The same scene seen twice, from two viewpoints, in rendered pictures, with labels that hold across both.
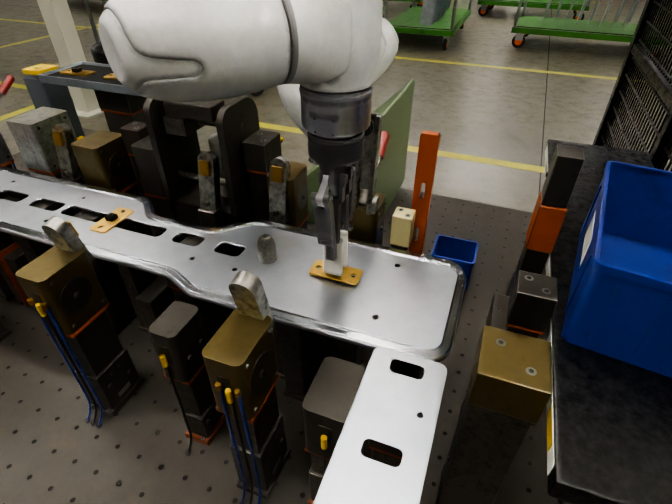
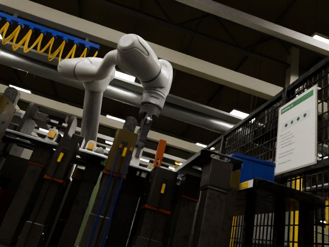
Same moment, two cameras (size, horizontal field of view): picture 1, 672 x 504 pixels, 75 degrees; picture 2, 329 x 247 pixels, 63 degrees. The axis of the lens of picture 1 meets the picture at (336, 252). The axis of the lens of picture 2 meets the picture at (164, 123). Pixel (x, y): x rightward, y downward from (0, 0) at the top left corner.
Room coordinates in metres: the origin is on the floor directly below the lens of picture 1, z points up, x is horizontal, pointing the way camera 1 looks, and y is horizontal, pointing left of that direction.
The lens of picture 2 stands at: (-0.30, 0.38, 0.80)
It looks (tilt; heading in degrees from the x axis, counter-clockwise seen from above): 24 degrees up; 332
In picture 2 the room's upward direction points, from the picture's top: 15 degrees clockwise
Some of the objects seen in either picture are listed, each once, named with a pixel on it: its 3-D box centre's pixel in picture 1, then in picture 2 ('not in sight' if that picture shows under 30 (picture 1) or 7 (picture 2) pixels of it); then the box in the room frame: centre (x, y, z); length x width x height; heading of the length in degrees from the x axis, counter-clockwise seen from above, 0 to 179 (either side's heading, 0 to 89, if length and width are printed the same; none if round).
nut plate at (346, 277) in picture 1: (336, 269); not in sight; (0.55, 0.00, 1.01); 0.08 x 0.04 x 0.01; 69
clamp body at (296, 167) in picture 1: (295, 242); (73, 197); (0.80, 0.09, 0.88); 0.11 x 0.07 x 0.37; 159
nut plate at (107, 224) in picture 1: (111, 217); not in sight; (0.72, 0.44, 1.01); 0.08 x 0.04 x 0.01; 160
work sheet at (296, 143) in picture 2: not in sight; (296, 132); (0.26, -0.48, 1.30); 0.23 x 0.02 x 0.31; 159
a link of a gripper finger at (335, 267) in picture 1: (333, 256); (136, 157); (0.54, 0.00, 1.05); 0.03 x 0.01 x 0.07; 69
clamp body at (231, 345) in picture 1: (248, 421); (106, 197); (0.37, 0.13, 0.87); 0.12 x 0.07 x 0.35; 159
